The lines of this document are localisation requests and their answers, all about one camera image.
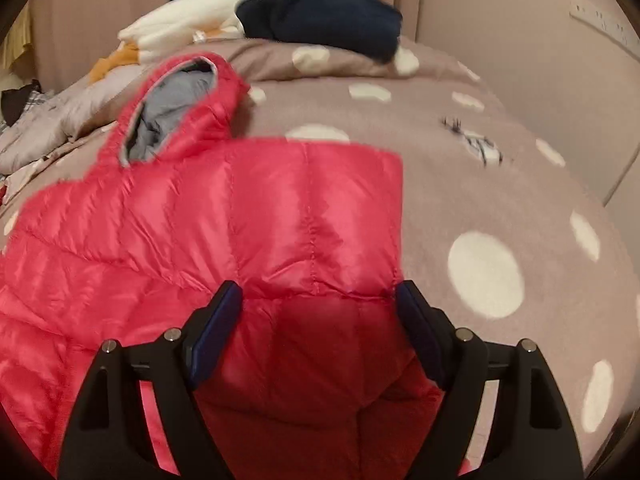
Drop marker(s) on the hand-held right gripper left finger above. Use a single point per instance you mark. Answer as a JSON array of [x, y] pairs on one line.
[[215, 331]]

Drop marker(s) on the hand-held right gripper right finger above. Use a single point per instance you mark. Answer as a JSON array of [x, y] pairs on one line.
[[421, 331]]

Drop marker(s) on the red puffer jacket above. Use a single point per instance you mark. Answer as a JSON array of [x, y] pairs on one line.
[[250, 210]]

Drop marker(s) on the taupe polka-dot blanket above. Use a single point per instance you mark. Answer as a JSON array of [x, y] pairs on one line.
[[475, 185]]

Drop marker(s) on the grey quilt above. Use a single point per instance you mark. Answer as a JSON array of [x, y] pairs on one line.
[[50, 120]]

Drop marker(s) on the plaid bed sheet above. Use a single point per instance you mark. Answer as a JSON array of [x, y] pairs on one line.
[[39, 101]]

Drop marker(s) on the black cloth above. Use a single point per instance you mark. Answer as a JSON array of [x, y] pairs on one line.
[[15, 105]]

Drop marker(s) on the white and orange plush toy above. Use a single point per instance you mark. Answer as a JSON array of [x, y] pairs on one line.
[[190, 15]]

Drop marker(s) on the folded navy garment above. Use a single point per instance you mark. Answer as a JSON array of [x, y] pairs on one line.
[[320, 20]]

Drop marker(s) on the pink curtain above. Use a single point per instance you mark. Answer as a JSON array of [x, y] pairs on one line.
[[100, 10]]

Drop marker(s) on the striped hanging cloth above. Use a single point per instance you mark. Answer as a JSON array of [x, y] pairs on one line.
[[20, 40]]

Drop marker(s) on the white wall power strip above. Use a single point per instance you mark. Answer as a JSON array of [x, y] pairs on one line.
[[597, 17]]

